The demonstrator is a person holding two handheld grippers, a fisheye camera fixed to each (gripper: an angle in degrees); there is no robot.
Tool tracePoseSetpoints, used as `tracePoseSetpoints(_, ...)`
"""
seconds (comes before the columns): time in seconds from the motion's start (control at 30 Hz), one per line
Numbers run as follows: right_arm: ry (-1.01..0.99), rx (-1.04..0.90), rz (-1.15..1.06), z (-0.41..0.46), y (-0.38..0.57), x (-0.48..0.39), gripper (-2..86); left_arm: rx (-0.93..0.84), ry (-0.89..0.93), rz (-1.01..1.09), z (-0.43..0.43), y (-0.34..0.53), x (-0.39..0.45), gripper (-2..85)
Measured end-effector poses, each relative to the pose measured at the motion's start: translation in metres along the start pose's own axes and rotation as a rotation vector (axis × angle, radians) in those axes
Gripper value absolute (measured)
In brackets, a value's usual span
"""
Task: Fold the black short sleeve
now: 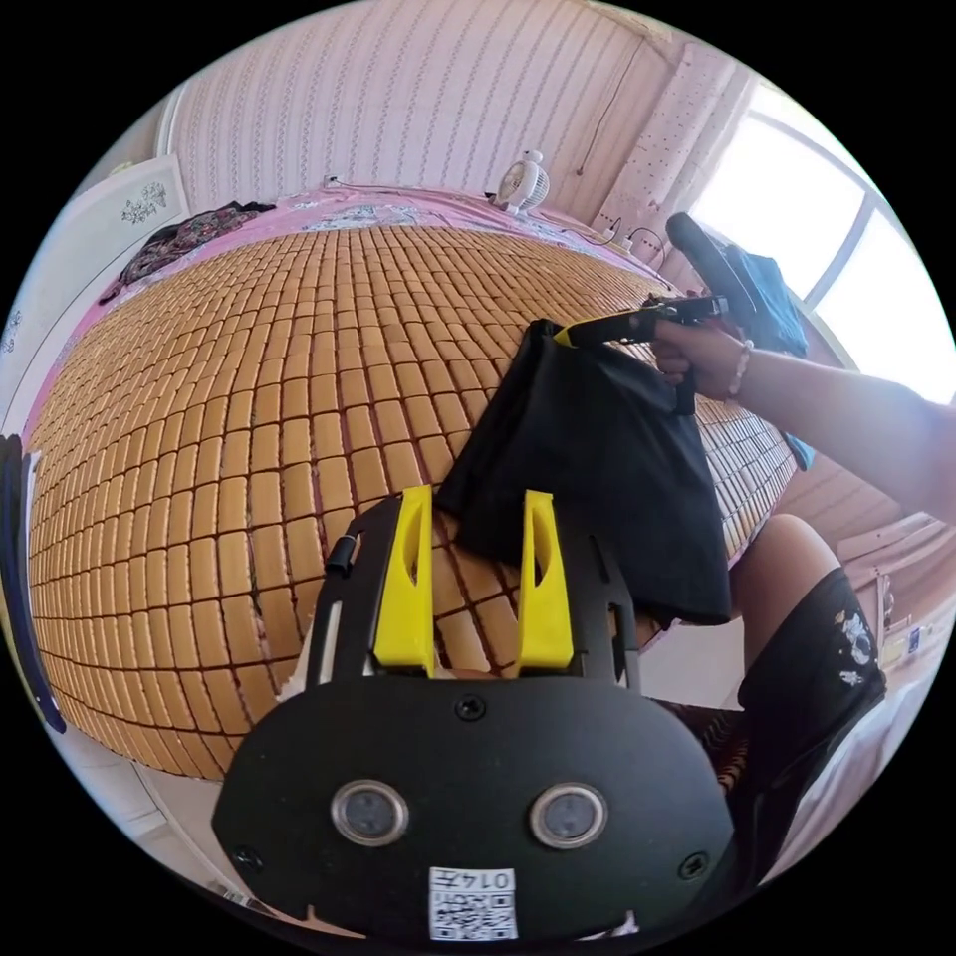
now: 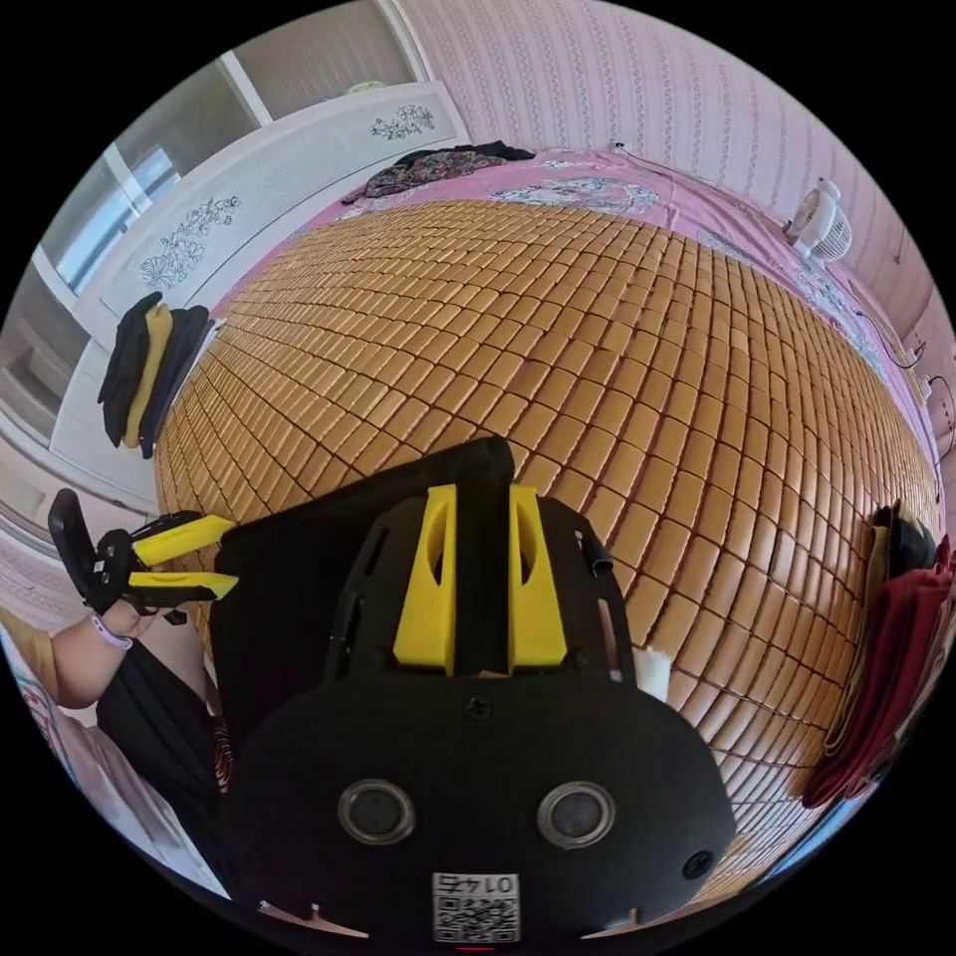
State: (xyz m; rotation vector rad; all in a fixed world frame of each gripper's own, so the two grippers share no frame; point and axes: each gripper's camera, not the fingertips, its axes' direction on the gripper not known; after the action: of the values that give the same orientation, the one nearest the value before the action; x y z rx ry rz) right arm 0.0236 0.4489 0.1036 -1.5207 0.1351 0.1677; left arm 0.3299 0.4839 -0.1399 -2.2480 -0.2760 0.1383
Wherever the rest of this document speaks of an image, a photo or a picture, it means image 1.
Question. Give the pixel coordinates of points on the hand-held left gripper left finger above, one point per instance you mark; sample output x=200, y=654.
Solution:
x=405, y=590

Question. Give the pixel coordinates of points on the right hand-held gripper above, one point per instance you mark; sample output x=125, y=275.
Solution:
x=691, y=308

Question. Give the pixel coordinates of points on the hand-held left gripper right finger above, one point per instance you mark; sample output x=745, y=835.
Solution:
x=547, y=597

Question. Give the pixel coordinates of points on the black short sleeve shirt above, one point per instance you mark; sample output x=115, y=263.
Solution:
x=597, y=463

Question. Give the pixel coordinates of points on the person's right forearm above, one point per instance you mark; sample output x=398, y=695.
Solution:
x=851, y=426

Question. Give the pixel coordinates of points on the person's right hand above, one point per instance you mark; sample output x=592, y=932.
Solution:
x=698, y=358

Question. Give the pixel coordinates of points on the white power strip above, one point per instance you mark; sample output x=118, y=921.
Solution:
x=629, y=241

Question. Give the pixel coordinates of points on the small white fan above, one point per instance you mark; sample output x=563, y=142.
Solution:
x=524, y=184

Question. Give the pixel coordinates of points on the blue garment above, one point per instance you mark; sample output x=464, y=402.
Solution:
x=777, y=306

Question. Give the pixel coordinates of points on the bed with woven mat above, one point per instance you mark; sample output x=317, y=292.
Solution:
x=246, y=418

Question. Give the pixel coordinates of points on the window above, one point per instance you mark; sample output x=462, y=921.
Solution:
x=814, y=224

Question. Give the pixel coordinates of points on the person's body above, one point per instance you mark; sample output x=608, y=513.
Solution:
x=803, y=650

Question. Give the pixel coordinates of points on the dark blue cloth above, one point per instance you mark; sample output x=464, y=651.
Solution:
x=16, y=568

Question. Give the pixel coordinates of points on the pile of clothes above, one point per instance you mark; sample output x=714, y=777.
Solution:
x=187, y=233

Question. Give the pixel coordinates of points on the white cupboard with flower print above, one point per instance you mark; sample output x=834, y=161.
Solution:
x=90, y=246

